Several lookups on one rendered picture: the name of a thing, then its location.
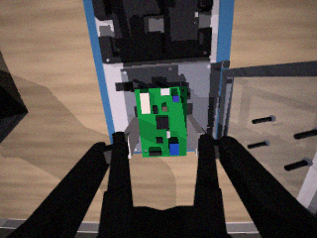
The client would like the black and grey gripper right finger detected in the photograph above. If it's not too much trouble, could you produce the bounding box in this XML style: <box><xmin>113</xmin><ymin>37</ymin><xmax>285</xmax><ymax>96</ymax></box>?
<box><xmin>186</xmin><ymin>114</ymin><xmax>317</xmax><ymax>238</ymax></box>

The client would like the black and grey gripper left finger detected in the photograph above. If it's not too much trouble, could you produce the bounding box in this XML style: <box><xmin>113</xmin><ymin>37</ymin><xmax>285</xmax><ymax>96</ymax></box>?
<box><xmin>6</xmin><ymin>117</ymin><xmax>140</xmax><ymax>238</ymax></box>

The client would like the green circuit board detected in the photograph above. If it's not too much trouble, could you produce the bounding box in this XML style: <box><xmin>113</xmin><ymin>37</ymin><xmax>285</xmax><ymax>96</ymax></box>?
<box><xmin>135</xmin><ymin>86</ymin><xmax>187</xmax><ymax>158</ymax></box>

